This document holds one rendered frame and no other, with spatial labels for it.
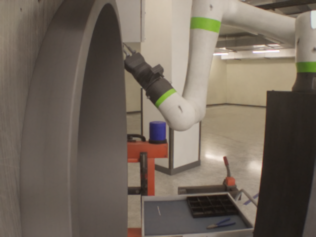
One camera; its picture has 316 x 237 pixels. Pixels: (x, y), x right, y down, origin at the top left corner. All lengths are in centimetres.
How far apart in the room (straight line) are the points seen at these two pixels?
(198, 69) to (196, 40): 11
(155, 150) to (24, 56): 152
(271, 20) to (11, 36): 92
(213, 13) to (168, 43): 282
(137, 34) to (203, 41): 24
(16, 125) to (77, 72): 8
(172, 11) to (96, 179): 311
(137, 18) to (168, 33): 291
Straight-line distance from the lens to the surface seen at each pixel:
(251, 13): 106
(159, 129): 169
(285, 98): 80
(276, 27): 102
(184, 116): 83
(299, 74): 82
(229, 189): 315
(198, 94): 95
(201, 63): 94
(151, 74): 84
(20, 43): 25
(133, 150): 172
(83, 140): 104
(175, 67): 372
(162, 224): 136
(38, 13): 30
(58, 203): 24
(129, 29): 91
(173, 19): 380
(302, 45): 82
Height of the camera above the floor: 137
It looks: 8 degrees down
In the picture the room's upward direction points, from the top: straight up
